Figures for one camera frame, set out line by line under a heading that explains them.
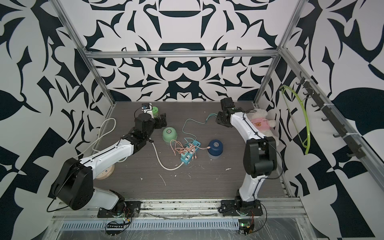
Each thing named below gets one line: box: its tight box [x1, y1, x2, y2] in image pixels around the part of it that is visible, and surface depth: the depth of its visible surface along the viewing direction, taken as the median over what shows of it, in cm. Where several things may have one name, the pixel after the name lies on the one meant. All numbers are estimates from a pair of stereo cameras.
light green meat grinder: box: [162, 126, 178, 143], surface depth 93 cm
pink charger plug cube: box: [188, 143, 194, 154], surface depth 91 cm
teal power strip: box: [180, 140, 201, 165], surface depth 91 cm
